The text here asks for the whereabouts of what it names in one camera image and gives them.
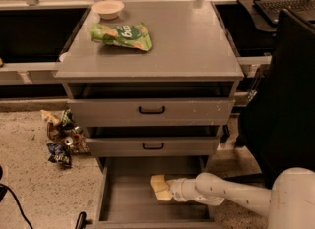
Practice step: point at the grey bottom drawer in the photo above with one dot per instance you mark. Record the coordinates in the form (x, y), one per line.
(127, 200)

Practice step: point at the grey top drawer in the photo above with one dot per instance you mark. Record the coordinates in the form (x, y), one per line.
(151, 104)

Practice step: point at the grey drawer cabinet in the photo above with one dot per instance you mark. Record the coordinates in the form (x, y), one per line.
(189, 46)

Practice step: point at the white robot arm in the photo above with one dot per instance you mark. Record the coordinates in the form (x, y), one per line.
(288, 204)

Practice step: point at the pile of snack wrappers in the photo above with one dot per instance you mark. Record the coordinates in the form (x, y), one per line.
(65, 129)

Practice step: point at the white bowl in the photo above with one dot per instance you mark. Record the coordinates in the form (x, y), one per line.
(108, 9)

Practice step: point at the blue snack bag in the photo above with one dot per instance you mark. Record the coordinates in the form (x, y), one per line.
(59, 154)

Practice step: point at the grey middle drawer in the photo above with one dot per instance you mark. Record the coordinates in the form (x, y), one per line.
(153, 141)

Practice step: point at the black office chair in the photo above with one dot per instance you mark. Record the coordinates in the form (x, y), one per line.
(278, 125)

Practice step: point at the green snack bag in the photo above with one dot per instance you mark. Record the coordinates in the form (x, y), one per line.
(129, 36)

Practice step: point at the yellow sponge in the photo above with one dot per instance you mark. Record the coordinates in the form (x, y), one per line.
(159, 184)

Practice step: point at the grey drawer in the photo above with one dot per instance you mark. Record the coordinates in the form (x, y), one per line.
(127, 200)
(151, 104)
(153, 141)

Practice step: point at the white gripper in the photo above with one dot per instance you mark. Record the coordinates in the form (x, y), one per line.
(176, 188)

